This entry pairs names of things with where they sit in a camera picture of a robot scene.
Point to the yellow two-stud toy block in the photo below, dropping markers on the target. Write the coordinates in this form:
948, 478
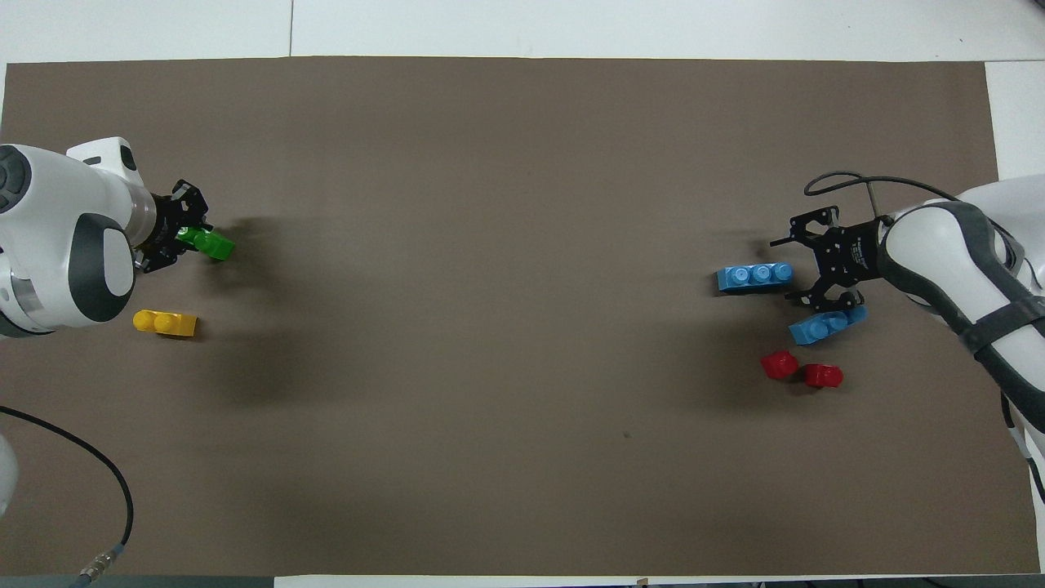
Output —
165, 323

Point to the brown table mat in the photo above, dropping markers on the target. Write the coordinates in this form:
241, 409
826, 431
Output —
522, 163

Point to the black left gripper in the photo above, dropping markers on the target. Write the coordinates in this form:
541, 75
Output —
166, 229

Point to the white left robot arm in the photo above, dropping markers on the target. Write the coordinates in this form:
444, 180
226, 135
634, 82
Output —
49, 212

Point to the red one-stud toy block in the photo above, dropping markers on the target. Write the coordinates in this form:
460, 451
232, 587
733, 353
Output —
822, 376
779, 364

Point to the green two-stud toy block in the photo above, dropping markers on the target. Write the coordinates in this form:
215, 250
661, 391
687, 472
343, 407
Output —
216, 245

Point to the blue three-stud toy block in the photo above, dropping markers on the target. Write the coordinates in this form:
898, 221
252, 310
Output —
816, 329
755, 278

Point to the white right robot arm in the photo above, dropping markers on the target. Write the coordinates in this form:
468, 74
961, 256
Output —
939, 245

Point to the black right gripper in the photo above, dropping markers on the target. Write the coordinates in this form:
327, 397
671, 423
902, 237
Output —
853, 251

